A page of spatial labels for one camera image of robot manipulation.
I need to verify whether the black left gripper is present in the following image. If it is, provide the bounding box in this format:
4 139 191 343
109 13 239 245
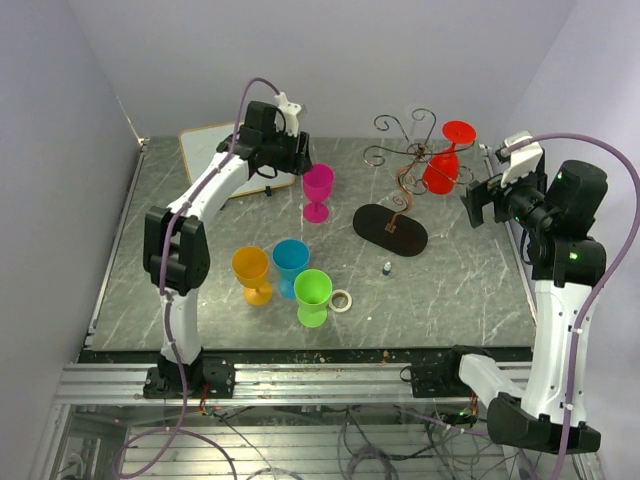
266 125 316 178

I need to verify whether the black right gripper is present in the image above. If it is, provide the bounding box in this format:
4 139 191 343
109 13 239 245
461 162 556 233

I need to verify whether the magenta plastic wine glass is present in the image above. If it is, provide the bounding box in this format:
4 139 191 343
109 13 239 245
302 163 335 224

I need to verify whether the red plastic wine glass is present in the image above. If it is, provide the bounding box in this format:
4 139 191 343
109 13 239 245
421 120 477 195

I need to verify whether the blue plastic wine glass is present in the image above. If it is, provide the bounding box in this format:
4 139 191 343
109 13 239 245
272 238 311 299

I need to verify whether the clear wine glass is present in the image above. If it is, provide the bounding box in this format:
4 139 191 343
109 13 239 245
407 107 429 154

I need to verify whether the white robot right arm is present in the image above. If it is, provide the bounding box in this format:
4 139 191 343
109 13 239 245
440 160 608 454

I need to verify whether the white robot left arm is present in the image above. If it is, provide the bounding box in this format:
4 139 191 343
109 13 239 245
143 93 312 397

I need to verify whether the orange plastic wine glass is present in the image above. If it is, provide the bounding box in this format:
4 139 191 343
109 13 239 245
232 246 273 306

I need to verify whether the green plastic wine glass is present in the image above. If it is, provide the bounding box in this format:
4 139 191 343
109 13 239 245
294 269 333 328

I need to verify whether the small framed whiteboard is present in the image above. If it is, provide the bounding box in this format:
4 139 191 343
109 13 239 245
179 122 295 198

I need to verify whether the white tape roll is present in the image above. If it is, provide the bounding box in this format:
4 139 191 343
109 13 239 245
329 289 353 313

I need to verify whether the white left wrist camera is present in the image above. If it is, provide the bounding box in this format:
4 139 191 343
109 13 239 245
274 91 306 137

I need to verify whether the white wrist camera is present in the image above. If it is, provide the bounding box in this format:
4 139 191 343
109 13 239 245
495 130 544 189
274 91 306 137

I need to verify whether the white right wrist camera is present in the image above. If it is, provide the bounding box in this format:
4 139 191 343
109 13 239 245
495 130 544 189

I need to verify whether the copper wire wine glass rack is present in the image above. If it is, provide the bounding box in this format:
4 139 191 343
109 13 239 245
352 114 474 257

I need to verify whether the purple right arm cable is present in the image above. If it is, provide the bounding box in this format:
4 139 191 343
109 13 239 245
394 132 640 480

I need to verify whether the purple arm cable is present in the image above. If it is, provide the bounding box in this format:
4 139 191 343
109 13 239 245
112 77 284 480
394 132 640 480

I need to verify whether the aluminium mounting rail frame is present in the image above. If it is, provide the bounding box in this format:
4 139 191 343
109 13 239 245
30 347 531 479

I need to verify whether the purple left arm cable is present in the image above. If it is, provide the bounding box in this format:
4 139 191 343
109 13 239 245
112 77 284 480

